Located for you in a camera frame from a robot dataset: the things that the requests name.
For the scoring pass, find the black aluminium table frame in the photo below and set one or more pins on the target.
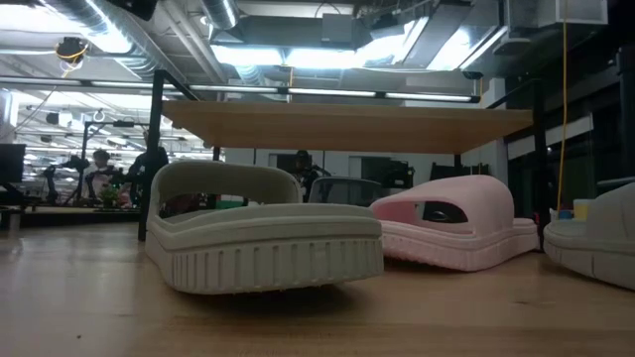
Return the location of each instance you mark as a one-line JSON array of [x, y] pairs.
[[74, 217]]

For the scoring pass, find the grey mesh office chair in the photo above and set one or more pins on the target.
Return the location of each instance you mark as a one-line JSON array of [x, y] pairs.
[[342, 191]]

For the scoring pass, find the black upright panel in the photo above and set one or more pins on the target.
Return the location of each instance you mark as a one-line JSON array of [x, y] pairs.
[[446, 171]]

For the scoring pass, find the grey foam slide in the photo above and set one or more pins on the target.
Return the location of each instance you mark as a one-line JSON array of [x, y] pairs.
[[595, 233], [263, 248]]

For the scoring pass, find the long LED light bar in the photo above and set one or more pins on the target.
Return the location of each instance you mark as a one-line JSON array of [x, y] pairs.
[[327, 92]]

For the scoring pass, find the yellow white container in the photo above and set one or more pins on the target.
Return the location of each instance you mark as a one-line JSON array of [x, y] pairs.
[[583, 208]]

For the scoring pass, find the blue container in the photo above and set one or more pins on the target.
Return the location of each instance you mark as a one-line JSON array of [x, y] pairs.
[[565, 214]]

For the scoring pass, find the person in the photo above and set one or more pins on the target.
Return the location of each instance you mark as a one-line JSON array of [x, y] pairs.
[[135, 171], [302, 166], [101, 158]]

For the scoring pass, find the wooden shelf black metal frame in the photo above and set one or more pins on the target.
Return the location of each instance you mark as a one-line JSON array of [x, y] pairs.
[[347, 126]]

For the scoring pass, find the pink foam slide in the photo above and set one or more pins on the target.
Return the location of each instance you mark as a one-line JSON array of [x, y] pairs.
[[476, 198]]

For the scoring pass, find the dark background monitor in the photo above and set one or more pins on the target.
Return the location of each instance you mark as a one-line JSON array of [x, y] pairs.
[[12, 163]]

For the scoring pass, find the small green background plant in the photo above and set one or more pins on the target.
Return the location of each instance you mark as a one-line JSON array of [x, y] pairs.
[[109, 196]]

